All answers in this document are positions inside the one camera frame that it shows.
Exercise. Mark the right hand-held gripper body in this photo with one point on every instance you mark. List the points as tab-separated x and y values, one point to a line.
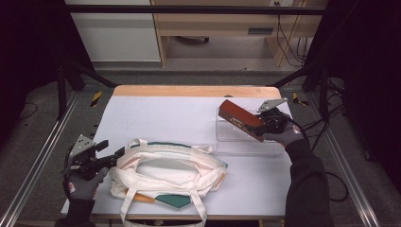
272	118

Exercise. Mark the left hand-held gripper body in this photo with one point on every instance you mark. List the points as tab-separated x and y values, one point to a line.
82	148

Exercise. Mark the red-brown rectangular box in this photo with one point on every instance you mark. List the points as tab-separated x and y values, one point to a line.
239	116

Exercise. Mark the clear plastic container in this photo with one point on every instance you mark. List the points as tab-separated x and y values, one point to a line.
233	142

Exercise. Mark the cream and green tote bag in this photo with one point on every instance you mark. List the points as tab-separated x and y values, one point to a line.
170	176

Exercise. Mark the person's right hand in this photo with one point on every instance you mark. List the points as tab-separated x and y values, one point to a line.
285	135

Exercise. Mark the person's left hand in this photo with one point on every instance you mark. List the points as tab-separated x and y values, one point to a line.
83	187

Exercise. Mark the yellow and black floor tape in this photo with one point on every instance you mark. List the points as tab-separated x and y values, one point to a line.
96	98
298	100

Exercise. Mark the black metal stand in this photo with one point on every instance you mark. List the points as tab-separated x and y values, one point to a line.
63	91
310	75

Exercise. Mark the white table cover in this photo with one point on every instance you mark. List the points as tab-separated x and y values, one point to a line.
164	123

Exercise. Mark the wooden table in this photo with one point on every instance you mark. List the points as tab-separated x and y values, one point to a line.
189	90

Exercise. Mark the dark flat object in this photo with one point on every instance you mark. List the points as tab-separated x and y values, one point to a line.
192	40

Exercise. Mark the wooden desk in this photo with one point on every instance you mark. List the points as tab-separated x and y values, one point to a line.
214	23

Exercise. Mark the black curtain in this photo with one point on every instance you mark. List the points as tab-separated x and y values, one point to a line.
372	78
28	56

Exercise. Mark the white cabinet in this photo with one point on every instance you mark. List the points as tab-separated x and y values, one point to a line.
116	38

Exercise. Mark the metal floor rail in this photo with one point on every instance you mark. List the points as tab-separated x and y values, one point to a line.
343	164
38	160

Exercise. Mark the black frame bar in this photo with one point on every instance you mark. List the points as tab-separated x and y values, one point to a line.
189	9

